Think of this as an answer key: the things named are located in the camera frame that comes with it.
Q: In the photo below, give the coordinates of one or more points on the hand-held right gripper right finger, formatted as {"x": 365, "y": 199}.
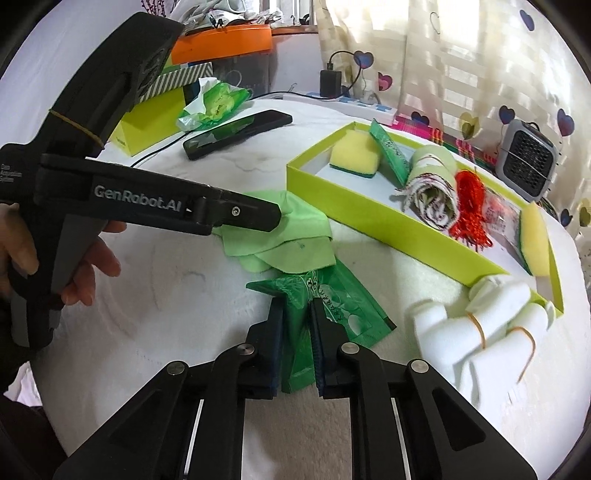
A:
{"x": 319, "y": 350}

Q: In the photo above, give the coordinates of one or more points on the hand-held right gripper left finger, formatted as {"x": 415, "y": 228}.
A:
{"x": 276, "y": 346}

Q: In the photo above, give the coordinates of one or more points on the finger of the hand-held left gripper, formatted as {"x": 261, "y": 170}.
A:
{"x": 244, "y": 213}

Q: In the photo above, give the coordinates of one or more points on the light green cloth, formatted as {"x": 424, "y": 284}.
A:
{"x": 286, "y": 244}

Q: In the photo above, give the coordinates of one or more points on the green printed packet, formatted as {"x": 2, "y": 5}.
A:
{"x": 351, "y": 304}
{"x": 390, "y": 147}

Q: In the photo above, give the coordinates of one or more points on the lime green cardboard box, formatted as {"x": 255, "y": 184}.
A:
{"x": 364, "y": 203}

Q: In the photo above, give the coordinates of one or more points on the green towel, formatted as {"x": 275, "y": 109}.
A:
{"x": 431, "y": 189}

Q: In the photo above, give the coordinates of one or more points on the red tassel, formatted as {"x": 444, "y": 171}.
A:
{"x": 471, "y": 212}

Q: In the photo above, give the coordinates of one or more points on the yellow green sponge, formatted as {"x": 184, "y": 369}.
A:
{"x": 353, "y": 154}
{"x": 535, "y": 240}

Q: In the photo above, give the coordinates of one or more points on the person's left hand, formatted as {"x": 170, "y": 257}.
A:
{"x": 92, "y": 272}

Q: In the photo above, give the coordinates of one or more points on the lime green upright box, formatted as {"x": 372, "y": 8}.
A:
{"x": 152, "y": 120}

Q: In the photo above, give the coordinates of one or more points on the black smartphone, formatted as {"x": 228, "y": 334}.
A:
{"x": 235, "y": 134}

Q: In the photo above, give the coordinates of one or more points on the green striped box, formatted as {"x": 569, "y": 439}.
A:
{"x": 180, "y": 78}

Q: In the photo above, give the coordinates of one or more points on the green tissue pack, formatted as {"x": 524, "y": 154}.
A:
{"x": 217, "y": 101}

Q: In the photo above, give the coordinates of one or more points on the white rolled cloth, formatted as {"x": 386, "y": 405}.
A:
{"x": 503, "y": 364}
{"x": 443, "y": 327}

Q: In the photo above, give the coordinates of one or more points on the orange box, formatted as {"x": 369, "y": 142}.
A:
{"x": 221, "y": 44}

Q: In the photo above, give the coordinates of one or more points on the black charger adapter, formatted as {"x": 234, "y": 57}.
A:
{"x": 331, "y": 84}

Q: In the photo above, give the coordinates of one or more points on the white power strip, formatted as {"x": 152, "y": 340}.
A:
{"x": 364, "y": 105}

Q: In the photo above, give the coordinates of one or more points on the clear plastic packet red print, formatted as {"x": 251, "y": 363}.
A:
{"x": 505, "y": 226}

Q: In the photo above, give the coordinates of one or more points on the heart print curtain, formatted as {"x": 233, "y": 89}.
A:
{"x": 461, "y": 55}

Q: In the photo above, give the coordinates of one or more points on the person's dark clothing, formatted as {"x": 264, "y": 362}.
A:
{"x": 23, "y": 438}

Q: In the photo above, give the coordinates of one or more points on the small grey heater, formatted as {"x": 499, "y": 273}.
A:
{"x": 526, "y": 159}

